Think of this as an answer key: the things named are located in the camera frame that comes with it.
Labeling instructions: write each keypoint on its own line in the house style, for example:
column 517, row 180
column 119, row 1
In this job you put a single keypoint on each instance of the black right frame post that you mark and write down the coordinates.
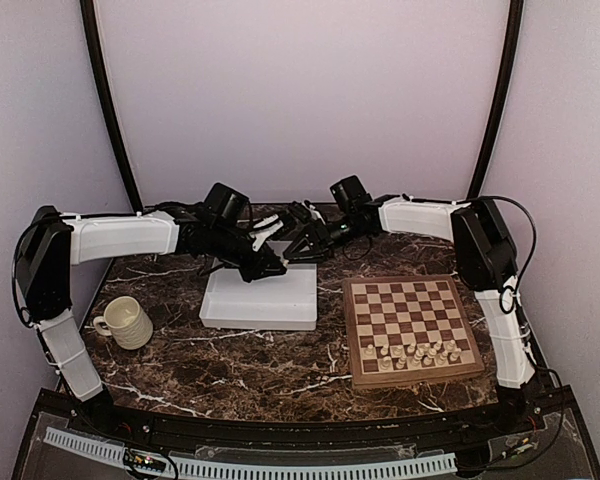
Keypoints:
column 501, row 89

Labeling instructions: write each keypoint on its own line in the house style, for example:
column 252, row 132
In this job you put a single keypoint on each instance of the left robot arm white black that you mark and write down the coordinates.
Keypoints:
column 60, row 260

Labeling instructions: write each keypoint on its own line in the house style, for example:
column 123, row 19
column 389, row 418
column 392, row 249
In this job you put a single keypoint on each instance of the black front rail base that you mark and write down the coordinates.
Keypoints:
column 539, row 433

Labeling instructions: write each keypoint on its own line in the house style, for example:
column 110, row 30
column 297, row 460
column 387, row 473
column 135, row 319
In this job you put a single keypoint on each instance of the white plastic divided tray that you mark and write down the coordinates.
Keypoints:
column 287, row 302

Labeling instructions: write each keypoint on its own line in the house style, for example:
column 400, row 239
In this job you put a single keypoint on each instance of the wooden chess board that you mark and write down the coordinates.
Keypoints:
column 400, row 310

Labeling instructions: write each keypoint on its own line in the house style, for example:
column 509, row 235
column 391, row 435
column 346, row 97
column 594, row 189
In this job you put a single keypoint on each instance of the black frame post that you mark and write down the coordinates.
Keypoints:
column 101, row 81
column 501, row 89

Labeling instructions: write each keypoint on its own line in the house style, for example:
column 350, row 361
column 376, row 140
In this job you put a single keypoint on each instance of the white chess queen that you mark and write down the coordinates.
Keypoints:
column 417, row 358

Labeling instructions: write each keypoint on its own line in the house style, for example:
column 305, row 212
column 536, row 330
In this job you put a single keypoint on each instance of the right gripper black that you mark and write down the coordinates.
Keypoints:
column 320, row 246

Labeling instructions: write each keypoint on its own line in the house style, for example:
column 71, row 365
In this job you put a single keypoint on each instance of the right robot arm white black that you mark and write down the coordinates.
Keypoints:
column 485, row 253

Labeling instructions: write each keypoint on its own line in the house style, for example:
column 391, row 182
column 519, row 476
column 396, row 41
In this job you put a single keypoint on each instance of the white slotted cable duct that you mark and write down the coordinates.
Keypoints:
column 225, row 463

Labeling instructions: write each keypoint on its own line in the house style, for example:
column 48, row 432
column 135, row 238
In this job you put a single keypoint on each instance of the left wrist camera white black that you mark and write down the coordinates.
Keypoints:
column 265, row 229

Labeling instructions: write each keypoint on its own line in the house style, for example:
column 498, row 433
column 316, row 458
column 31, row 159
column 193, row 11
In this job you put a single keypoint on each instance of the black left frame post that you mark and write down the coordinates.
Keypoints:
column 101, row 81

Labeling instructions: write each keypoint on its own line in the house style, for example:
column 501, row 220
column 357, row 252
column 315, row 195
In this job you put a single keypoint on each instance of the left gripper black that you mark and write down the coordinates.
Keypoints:
column 264, row 261

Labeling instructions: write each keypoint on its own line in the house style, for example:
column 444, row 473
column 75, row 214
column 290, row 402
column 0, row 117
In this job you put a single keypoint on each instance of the cream ribbed ceramic mug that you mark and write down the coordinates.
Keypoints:
column 126, row 322

